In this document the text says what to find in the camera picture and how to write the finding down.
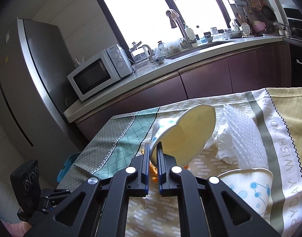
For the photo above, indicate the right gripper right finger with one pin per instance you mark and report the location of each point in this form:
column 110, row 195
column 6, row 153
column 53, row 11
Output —
column 177, row 181

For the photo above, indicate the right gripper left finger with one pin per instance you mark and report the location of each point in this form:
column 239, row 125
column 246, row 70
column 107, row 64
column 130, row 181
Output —
column 132, row 181

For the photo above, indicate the orange snack wrapper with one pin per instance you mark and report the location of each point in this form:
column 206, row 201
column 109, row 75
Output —
column 153, row 170

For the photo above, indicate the teal trash bin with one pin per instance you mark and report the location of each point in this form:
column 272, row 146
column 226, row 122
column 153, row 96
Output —
column 66, row 166

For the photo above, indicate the crushed paper cup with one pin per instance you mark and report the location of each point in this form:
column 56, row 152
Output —
column 184, row 137

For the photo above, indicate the blue-dotted paper cup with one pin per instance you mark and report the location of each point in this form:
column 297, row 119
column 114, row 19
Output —
column 252, row 185

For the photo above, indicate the clear bubble wrap bag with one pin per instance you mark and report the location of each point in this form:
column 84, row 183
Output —
column 251, row 152

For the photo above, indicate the white tissue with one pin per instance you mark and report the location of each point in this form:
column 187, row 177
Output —
column 222, row 139

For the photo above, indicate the pink sleeve forearm left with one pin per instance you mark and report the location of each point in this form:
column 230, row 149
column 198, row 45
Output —
column 18, row 229

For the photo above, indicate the kitchen counter with cabinets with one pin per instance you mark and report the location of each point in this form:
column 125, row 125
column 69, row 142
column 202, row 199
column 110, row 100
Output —
column 225, row 69

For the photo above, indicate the kitchen faucet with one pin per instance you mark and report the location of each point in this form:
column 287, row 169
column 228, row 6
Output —
column 175, row 21

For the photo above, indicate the kitchen window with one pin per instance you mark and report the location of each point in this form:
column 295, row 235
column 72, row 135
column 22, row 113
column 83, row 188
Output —
column 146, row 21

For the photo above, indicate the patterned tablecloth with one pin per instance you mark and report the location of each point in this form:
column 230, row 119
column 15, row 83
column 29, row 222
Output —
column 278, row 115

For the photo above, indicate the white microwave oven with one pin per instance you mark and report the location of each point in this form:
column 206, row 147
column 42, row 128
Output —
column 99, row 72

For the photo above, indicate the small blue-white bowl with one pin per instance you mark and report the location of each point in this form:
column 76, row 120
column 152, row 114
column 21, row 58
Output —
column 159, row 60

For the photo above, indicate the grey refrigerator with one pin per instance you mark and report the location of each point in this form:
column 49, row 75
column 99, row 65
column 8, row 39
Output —
column 34, row 94

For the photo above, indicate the glass electric kettle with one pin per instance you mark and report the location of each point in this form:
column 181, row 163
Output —
column 140, row 52

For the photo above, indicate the white soap bottle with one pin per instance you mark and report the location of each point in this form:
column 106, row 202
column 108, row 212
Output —
column 190, row 33

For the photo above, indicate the pink pot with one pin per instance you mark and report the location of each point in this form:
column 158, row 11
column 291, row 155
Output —
column 259, row 27

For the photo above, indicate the black built-in oven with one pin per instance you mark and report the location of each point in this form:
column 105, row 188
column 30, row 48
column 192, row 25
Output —
column 294, row 18

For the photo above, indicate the black frying pan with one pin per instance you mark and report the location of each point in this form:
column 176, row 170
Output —
column 269, row 13

